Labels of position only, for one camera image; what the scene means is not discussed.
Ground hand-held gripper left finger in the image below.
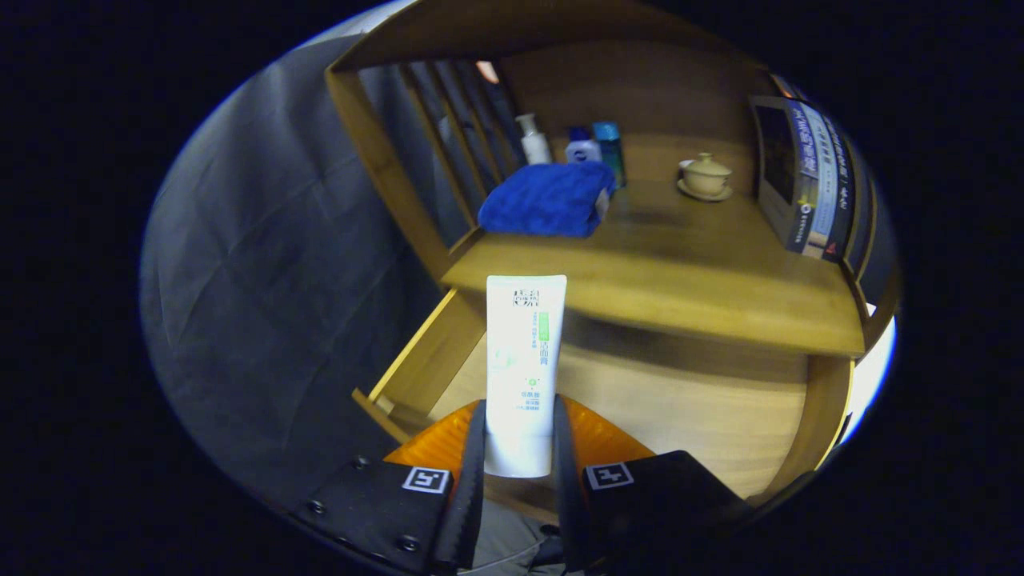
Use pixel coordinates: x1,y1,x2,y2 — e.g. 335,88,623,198
290,398,489,575

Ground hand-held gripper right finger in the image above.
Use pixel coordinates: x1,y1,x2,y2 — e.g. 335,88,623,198
552,394,757,575

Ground wooden drawer with black knob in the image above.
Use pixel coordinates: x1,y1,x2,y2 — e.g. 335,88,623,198
352,288,855,525

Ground white cosmetic tube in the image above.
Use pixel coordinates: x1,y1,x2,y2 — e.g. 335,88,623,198
483,274,568,479

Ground wooden countertop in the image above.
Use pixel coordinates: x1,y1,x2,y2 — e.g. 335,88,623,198
442,132,869,357

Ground wooden cabinet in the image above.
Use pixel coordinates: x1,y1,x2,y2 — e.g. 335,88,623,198
324,0,905,357

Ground person's grey trousers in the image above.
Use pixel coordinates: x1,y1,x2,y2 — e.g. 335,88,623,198
460,500,565,576

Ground black backdrop cloth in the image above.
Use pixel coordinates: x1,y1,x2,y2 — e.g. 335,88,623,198
142,36,449,513

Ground blue towel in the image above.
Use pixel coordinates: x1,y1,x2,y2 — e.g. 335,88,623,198
478,162,617,238

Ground white pump bottle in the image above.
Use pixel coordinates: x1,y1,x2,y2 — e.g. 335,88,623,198
514,113,553,166

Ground small white blue-capped bottle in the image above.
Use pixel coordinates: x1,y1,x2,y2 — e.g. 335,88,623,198
564,126,602,165

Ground beige lidded teacup with saucer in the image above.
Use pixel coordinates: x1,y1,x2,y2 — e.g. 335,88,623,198
677,152,734,202

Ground teal bottle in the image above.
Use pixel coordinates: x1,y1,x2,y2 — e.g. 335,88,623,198
592,122,628,189

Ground blue spine book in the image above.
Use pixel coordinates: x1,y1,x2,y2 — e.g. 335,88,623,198
750,96,818,255

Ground pale spine book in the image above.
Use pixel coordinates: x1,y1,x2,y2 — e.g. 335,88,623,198
802,104,841,261

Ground black spine book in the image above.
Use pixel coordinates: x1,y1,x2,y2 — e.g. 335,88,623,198
824,116,857,265

